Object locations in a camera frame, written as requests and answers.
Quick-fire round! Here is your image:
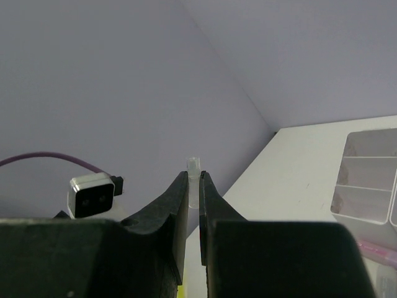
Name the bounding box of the yellow pen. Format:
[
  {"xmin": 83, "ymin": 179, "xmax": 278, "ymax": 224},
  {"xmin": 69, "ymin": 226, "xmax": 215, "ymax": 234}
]
[{"xmin": 177, "ymin": 285, "xmax": 185, "ymax": 298}]

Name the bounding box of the clear pen cap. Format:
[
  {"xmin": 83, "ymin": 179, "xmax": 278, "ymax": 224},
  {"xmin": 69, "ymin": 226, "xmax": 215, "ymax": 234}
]
[{"xmin": 187, "ymin": 157, "xmax": 201, "ymax": 209}]

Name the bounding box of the pink highlighter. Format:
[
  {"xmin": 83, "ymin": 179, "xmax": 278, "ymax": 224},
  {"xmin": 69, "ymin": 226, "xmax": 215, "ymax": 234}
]
[{"xmin": 357, "ymin": 240, "xmax": 397, "ymax": 269}]

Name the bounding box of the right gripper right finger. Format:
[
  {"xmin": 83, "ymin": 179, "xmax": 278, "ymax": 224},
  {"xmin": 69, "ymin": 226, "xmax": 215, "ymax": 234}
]
[{"xmin": 199, "ymin": 172, "xmax": 375, "ymax": 297}]

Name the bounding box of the right white divided container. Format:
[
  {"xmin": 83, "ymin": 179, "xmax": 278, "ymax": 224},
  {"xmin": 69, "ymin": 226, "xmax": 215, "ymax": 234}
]
[{"xmin": 390, "ymin": 186, "xmax": 397, "ymax": 230}]

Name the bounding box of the left white divided container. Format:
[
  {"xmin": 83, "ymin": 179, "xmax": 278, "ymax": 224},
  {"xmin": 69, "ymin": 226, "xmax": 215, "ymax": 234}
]
[{"xmin": 331, "ymin": 129, "xmax": 396, "ymax": 225}]

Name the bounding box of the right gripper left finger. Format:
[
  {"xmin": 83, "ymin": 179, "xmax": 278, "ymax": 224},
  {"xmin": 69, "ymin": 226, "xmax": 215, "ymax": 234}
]
[{"xmin": 1, "ymin": 171, "xmax": 189, "ymax": 297}]

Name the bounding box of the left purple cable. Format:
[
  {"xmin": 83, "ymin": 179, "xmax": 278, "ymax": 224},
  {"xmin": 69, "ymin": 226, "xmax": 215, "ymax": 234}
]
[{"xmin": 0, "ymin": 151, "xmax": 105, "ymax": 174}]

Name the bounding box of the white divided container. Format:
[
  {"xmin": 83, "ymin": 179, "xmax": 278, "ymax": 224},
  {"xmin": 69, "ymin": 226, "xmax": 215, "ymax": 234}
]
[
  {"xmin": 331, "ymin": 129, "xmax": 396, "ymax": 225},
  {"xmin": 390, "ymin": 186, "xmax": 397, "ymax": 230}
]

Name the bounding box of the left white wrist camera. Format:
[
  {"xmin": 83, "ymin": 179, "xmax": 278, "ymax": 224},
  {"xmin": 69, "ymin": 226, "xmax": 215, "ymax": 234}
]
[{"xmin": 67, "ymin": 172, "xmax": 124, "ymax": 219}]

